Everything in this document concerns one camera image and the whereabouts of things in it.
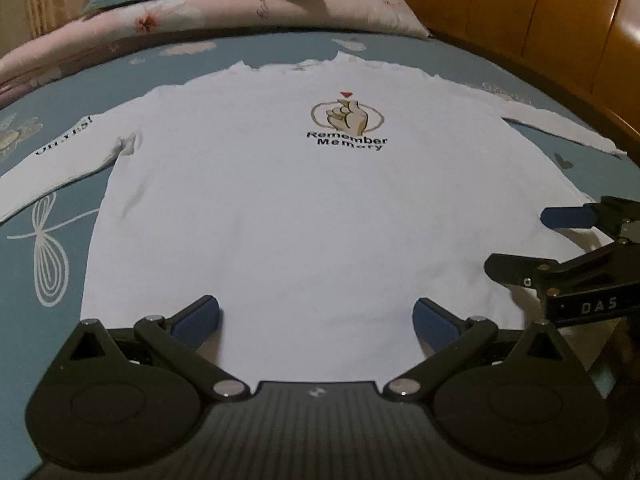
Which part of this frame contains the pink floral folded quilt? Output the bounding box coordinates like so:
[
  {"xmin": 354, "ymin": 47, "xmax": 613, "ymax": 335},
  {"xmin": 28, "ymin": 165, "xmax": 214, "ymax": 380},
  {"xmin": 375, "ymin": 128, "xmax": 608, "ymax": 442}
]
[{"xmin": 0, "ymin": 0, "xmax": 431, "ymax": 108}]

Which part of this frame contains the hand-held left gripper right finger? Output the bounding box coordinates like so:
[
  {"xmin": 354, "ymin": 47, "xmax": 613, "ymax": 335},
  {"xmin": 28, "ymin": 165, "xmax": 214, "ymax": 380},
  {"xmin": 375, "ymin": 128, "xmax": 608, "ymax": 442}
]
[{"xmin": 382, "ymin": 297, "xmax": 583, "ymax": 403}]

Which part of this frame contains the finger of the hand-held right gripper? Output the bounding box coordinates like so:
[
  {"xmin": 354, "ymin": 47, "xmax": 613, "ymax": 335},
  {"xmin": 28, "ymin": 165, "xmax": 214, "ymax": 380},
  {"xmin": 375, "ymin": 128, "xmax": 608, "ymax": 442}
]
[
  {"xmin": 541, "ymin": 196, "xmax": 640, "ymax": 237},
  {"xmin": 484, "ymin": 240, "xmax": 640, "ymax": 302}
]

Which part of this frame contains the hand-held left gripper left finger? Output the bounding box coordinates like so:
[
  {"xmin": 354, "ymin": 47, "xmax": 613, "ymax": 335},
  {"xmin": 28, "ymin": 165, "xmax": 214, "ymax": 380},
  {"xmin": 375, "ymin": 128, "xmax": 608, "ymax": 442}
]
[{"xmin": 55, "ymin": 296, "xmax": 251, "ymax": 403}]

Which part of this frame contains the white long-sleeved printed shirt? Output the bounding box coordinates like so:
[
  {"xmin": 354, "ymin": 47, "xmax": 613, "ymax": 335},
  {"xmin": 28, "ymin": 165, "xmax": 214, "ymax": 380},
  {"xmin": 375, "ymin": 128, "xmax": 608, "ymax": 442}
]
[{"xmin": 0, "ymin": 52, "xmax": 628, "ymax": 378}]

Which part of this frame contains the wooden headboard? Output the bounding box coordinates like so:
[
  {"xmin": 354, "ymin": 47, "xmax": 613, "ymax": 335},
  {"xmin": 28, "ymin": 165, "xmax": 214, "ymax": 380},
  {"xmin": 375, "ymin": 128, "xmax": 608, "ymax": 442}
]
[{"xmin": 357, "ymin": 0, "xmax": 640, "ymax": 171}]

